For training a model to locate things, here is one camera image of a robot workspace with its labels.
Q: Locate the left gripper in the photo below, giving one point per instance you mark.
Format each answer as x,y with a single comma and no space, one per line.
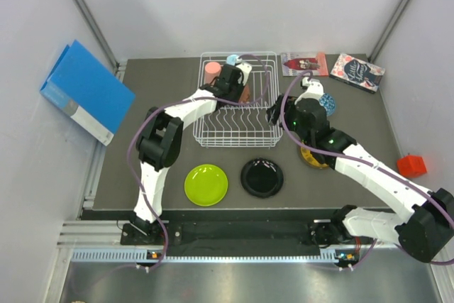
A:
240,84

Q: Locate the tall pink cup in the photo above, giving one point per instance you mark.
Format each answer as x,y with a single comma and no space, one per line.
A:
211,71

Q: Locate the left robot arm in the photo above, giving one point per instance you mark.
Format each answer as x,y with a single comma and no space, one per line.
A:
159,141

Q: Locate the lime green plate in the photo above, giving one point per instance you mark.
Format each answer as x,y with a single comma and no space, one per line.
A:
206,185

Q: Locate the yellow patterned plate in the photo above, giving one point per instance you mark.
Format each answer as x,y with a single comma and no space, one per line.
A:
310,160

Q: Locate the black plate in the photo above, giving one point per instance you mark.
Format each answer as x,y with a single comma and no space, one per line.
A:
262,178

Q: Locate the orange red cube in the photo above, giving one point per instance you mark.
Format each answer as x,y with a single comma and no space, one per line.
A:
411,166

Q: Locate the slotted cable duct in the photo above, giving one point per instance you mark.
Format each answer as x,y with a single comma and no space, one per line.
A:
129,255

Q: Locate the blue triangle pattern bowl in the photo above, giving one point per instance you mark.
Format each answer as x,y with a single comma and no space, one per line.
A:
328,103

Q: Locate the floral paperback book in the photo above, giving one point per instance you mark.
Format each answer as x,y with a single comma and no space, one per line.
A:
357,73

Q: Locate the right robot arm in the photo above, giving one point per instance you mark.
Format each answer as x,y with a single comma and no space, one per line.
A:
420,221

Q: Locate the salmon dotted mug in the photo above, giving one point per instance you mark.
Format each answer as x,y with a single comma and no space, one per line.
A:
245,96

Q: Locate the red thin book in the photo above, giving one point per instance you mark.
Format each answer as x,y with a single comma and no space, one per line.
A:
295,63

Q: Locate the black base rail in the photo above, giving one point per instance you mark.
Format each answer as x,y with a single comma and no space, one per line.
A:
240,232

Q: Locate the white wire dish rack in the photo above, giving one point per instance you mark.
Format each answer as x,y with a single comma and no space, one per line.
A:
242,126

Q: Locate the blue folder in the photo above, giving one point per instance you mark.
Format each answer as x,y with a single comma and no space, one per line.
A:
81,87

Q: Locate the light blue mug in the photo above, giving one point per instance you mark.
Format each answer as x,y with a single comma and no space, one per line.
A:
233,60

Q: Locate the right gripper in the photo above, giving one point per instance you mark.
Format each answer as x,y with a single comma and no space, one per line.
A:
274,112

